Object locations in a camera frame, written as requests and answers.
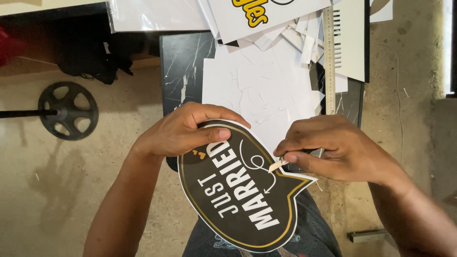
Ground person's left hand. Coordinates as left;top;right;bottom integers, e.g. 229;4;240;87
132;102;251;158

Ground person's right hand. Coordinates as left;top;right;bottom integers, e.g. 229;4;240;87
273;114;411;186

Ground craft knife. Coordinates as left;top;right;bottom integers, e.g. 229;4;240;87
268;149;318;173

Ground black speech bubble sign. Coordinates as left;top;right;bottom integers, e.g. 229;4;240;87
177;119;318;253

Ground black marble-pattern board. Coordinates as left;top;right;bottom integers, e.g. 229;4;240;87
159;31;365;173

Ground person's dark patterned shorts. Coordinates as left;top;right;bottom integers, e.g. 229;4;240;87
182;189;343;257

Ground metal bar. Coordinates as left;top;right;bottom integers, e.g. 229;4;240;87
347;228;390;244

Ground steel ruler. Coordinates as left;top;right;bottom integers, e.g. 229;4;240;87
323;6;337;115

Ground black wheel on rod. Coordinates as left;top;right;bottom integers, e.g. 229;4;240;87
0;81;99;141

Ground white board with slots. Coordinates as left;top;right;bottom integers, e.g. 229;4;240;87
333;0;370;83

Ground black bag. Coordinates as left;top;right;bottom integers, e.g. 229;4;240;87
55;21;134;85

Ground clear plastic sleeve of paper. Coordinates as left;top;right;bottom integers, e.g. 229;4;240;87
106;0;211;33

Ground white sheet with yellow lettering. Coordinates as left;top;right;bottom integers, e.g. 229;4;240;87
198;0;333;44

